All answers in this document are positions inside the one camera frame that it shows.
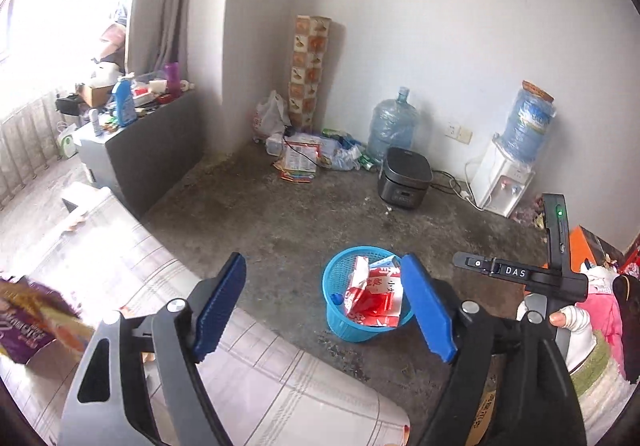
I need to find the red white snack bag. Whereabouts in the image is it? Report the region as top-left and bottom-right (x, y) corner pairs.
(343, 255), (404, 328)

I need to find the purple yellow snack bag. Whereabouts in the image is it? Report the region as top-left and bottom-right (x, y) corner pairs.
(1, 277), (94, 365)

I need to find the pile of packaging trash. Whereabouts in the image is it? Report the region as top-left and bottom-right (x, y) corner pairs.
(265, 126), (378, 184)

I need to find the right hand in white glove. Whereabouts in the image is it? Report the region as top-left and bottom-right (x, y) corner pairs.
(516, 292), (592, 332)

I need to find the pink clothing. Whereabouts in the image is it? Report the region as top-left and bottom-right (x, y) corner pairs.
(579, 263), (626, 377)

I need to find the orange box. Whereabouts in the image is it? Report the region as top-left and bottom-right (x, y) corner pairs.
(570, 226), (624, 273)

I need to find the white water dispenser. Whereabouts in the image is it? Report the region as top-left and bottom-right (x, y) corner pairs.
(470, 137), (535, 218)

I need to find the plastic water bottle in basket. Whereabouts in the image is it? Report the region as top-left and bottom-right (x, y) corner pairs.
(330, 293), (344, 305)

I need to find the blue plastic mesh basket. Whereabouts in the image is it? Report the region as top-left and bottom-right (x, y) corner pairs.
(321, 246), (413, 343)

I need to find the black rice cooker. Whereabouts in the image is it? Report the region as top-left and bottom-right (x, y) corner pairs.
(378, 146), (433, 210)

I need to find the blue water jug on dispenser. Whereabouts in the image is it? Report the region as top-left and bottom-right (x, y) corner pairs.
(498, 80), (556, 166)

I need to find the grey cabinet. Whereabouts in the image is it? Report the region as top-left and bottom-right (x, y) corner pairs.
(73, 91), (205, 218)

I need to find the empty blue water jug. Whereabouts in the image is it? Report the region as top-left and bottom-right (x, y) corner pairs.
(367, 86), (420, 164)

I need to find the blue detergent bottle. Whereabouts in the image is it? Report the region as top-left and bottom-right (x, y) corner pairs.
(112, 76), (138, 128)

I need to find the white plastic bag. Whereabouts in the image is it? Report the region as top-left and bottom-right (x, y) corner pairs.
(252, 90), (291, 140)

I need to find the cardboard box on cabinet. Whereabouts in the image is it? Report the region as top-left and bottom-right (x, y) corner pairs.
(77, 84), (114, 108)

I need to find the purple cup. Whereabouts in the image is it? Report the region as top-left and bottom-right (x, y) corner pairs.
(164, 62), (182, 98)

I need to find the grey curtain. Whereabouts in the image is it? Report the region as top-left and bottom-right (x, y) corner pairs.
(125, 0), (186, 74)

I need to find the patterned tall cardboard box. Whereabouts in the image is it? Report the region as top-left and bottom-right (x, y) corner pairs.
(288, 15), (332, 132)

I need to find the window with metal bars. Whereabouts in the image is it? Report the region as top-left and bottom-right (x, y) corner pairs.
(0, 0), (147, 207)

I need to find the black power cable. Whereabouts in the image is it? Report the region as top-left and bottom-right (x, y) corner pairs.
(430, 168), (469, 197)

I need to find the wall socket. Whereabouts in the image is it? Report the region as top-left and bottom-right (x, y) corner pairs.
(445, 122), (473, 145)

